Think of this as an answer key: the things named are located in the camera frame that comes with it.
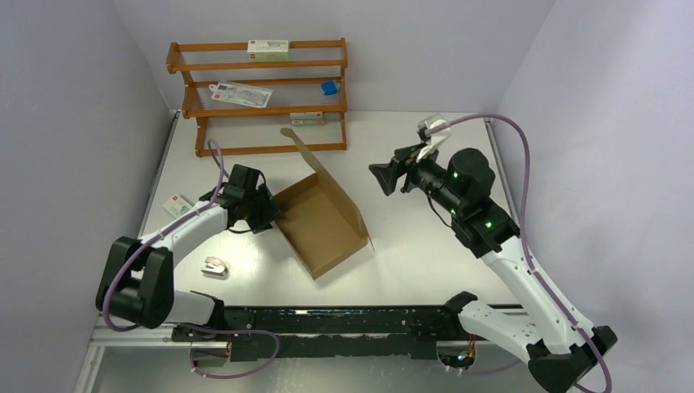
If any clear plastic packaged item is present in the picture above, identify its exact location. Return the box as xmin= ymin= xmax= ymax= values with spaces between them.
xmin=208 ymin=82 xmax=273 ymax=108

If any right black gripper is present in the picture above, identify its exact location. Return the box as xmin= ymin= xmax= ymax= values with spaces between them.
xmin=368 ymin=142 xmax=463 ymax=216

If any purple cable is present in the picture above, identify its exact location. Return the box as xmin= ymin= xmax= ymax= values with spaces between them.
xmin=428 ymin=114 xmax=614 ymax=393
xmin=101 ymin=139 xmax=281 ymax=380

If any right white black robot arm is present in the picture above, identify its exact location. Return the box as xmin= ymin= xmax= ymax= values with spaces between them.
xmin=368 ymin=144 xmax=617 ymax=392

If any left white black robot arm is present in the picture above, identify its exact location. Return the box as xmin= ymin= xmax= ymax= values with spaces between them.
xmin=96 ymin=165 xmax=281 ymax=341

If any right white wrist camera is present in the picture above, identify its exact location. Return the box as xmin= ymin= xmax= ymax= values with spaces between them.
xmin=416 ymin=113 xmax=451 ymax=163

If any orange wooden shelf rack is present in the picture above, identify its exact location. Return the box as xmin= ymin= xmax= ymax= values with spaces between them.
xmin=166 ymin=38 xmax=349 ymax=157

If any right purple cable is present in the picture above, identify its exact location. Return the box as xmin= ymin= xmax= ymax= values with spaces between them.
xmin=428 ymin=114 xmax=614 ymax=393

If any white green product box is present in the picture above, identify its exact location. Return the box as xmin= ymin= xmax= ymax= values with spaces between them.
xmin=246 ymin=39 xmax=290 ymax=62

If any brown cardboard box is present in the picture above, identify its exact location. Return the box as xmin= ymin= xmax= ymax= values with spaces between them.
xmin=274 ymin=128 xmax=371 ymax=280

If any small grey product box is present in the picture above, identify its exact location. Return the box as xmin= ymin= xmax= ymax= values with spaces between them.
xmin=289 ymin=111 xmax=325 ymax=127

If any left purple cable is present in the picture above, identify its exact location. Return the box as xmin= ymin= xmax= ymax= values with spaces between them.
xmin=101 ymin=139 xmax=281 ymax=380

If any small blue block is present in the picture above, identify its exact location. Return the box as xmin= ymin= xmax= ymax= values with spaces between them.
xmin=320 ymin=80 xmax=340 ymax=96

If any small white red package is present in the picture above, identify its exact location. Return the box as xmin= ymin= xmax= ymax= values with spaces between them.
xmin=201 ymin=256 xmax=228 ymax=278

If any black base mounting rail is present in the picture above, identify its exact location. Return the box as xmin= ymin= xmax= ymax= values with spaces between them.
xmin=171 ymin=305 xmax=470 ymax=362

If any small white flat package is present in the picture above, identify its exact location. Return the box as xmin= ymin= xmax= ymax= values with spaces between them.
xmin=162 ymin=194 xmax=194 ymax=219

